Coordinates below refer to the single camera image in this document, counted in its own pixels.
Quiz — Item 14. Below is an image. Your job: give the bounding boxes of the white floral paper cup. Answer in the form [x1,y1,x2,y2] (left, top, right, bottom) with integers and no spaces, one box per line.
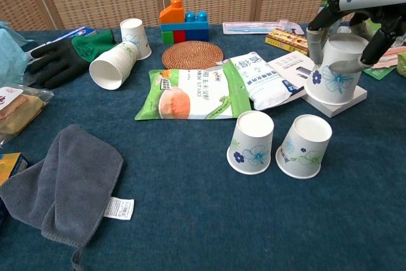
[304,32,370,106]
[226,110,275,176]
[275,114,333,180]
[119,18,152,61]

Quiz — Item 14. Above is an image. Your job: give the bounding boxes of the stack of white paper cups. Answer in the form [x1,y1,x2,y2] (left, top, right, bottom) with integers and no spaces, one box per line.
[89,41,140,91]

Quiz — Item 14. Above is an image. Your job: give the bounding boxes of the pink striped flat pack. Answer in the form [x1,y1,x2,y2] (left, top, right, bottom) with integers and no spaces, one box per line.
[370,45,406,69]

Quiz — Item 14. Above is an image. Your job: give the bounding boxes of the yellow-green snack bag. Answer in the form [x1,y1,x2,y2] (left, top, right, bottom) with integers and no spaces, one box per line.
[396,51,406,78]

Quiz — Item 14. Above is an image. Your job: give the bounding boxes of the green square sachet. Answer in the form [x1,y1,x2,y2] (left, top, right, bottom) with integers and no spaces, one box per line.
[361,61,397,81]

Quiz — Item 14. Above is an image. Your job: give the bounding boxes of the red yellow small box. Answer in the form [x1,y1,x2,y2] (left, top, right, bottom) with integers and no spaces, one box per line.
[265,28,310,56]

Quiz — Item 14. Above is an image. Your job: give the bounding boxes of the flat white product box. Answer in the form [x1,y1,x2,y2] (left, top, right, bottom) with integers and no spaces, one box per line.
[268,50,368,119]

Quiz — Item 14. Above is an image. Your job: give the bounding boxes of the pink blue toothbrush pack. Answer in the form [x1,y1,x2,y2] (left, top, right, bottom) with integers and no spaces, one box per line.
[222,19,305,36]

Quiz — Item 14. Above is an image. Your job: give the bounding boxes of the white bag blue print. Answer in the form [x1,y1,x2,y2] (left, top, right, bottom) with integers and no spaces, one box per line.
[228,50,308,112]

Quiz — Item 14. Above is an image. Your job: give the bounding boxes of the round woven rattan coaster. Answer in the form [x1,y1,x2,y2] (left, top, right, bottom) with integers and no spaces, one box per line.
[161,40,223,70]

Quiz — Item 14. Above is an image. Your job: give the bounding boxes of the colourful toy building blocks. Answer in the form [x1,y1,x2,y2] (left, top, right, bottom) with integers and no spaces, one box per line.
[159,0,210,46]

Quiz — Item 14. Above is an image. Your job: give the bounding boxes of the green white starch bag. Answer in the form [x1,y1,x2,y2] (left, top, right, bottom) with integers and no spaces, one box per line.
[134,60,253,122]

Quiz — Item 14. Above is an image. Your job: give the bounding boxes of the blue felt table cover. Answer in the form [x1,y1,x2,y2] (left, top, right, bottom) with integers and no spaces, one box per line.
[0,22,406,271]

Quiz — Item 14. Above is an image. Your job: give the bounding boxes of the blue white toothpaste box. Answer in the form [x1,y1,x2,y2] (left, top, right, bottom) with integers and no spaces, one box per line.
[41,25,97,48]

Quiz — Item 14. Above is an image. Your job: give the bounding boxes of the black green work glove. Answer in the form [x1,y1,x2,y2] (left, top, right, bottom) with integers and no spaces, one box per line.
[27,29,117,90]

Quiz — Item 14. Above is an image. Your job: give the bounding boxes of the grey microfibre towel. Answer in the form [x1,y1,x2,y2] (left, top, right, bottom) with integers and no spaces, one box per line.
[0,124,134,271]

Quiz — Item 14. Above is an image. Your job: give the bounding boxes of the large light blue bag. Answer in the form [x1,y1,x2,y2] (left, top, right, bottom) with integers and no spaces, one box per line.
[0,22,34,85]

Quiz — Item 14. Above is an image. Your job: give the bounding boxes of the clear pack of biscuits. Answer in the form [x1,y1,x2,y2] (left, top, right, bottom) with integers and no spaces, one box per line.
[0,85,55,147]

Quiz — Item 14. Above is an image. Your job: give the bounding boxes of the yellow snack box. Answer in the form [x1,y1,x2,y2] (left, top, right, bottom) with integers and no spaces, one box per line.
[0,152,31,186]

